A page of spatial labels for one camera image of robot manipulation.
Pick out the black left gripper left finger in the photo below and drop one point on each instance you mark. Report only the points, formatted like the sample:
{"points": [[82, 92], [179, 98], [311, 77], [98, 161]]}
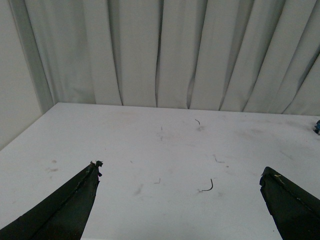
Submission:
{"points": [[62, 215]]}

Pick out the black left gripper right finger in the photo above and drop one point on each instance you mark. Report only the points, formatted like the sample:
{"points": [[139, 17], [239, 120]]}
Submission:
{"points": [[296, 212]]}

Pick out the white pleated curtain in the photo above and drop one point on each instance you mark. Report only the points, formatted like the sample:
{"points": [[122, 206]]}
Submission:
{"points": [[258, 56]]}

